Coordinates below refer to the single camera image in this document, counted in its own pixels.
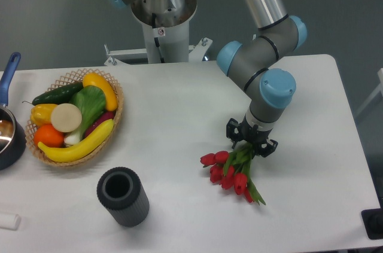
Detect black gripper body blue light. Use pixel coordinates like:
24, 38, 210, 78
238, 121, 271, 146

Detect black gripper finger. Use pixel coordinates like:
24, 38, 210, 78
254, 139, 278, 158
226, 118, 241, 150

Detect red tulip bouquet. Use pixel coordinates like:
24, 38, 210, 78
200, 142, 266, 205

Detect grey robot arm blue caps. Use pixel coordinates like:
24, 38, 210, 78
109, 0, 307, 157

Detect purple eggplant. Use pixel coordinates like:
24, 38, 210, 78
84, 111, 115, 138

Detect dark grey ribbed vase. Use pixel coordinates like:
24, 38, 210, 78
96, 167, 150, 227

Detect black device at edge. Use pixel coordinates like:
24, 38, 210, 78
361, 208, 382, 240

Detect yellow banana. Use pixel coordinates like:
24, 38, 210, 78
38, 119, 114, 163

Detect green bok choy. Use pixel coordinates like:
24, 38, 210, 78
64, 86, 106, 147

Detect yellow squash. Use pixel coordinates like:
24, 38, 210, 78
83, 72, 118, 111

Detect round beige disc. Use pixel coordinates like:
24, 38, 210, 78
50, 103, 82, 133

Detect green cucumber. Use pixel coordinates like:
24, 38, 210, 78
23, 82, 83, 106

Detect orange fruit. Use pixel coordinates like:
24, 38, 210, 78
34, 124, 64, 148

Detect yellow bell pepper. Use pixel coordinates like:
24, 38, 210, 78
30, 103, 57, 127

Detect white cylinder object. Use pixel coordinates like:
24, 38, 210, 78
0, 212, 21, 231

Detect white metal base frame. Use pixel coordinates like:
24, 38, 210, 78
103, 34, 257, 66

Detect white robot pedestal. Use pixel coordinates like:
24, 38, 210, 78
142, 22, 189, 64

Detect black cable on pedestal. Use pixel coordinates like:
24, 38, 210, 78
151, 13, 165, 63

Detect white frame at right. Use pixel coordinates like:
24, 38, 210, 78
355, 68, 382, 120

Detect blue handled saucepan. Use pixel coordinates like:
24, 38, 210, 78
1, 52, 26, 170

